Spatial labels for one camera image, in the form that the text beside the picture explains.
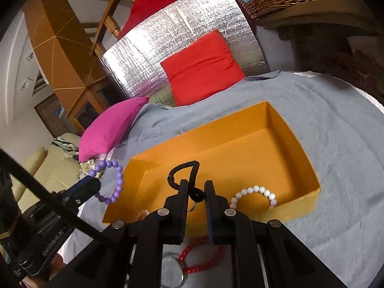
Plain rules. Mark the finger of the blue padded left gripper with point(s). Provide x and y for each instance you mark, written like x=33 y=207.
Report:
x=82 y=191

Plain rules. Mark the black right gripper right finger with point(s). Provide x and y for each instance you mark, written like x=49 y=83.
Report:
x=263 y=254

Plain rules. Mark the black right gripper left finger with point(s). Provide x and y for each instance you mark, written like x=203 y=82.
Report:
x=132 y=254

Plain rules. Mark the patterned beige cloth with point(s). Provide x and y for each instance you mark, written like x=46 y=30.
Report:
x=69 y=144

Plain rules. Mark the cream armchair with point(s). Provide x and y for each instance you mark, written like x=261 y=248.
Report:
x=51 y=167

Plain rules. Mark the magenta pillow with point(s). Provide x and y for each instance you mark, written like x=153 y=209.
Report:
x=109 y=128

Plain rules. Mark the orange cardboard box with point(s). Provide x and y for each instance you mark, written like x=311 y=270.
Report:
x=252 y=147

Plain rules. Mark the silver foil insulation sheet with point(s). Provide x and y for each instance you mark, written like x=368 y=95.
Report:
x=134 y=62

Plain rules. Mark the red cushion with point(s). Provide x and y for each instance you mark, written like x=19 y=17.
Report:
x=201 y=70

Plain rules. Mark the wooden shelf table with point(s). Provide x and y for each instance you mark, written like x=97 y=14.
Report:
x=351 y=13

